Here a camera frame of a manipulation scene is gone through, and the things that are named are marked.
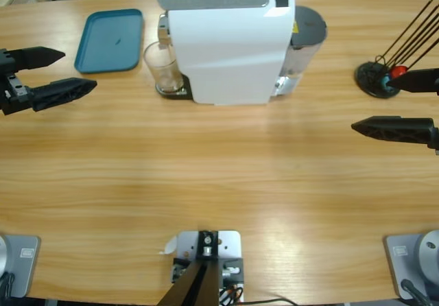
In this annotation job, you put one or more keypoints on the clear water tank dark lid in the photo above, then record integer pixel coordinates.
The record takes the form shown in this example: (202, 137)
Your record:
(307, 28)

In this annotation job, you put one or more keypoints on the blue coffee capsule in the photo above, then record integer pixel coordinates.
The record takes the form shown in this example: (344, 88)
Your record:
(387, 79)

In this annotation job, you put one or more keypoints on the orange plug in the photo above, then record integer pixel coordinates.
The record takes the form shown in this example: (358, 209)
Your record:
(232, 289)

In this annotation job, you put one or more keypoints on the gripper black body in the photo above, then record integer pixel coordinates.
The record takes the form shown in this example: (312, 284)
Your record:
(13, 100)

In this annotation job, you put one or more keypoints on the teal plastic tray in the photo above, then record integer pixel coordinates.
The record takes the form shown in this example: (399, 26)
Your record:
(109, 42)

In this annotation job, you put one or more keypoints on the black capsule holder with rods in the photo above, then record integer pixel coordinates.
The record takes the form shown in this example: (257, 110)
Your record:
(368, 76)

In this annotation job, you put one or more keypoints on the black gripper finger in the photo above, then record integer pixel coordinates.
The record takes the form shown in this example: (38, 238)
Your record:
(398, 127)
(61, 93)
(39, 57)
(418, 81)

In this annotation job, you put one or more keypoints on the red coffee capsule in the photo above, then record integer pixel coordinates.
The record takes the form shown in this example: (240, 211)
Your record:
(398, 71)

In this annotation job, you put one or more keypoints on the dark camera post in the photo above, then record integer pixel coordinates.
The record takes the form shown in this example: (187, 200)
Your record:
(195, 285)

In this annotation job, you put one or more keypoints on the clear glass cup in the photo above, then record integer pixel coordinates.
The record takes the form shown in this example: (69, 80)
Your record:
(164, 69)

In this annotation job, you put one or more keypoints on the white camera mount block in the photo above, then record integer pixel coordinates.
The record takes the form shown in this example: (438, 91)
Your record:
(228, 244)

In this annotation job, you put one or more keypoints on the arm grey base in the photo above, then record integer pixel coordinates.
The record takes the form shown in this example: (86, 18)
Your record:
(408, 254)
(24, 258)

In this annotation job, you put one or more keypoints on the white paper tag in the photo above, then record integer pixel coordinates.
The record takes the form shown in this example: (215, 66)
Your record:
(169, 246)

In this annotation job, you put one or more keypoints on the white capsule coffee machine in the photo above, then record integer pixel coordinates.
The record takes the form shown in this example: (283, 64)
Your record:
(226, 52)

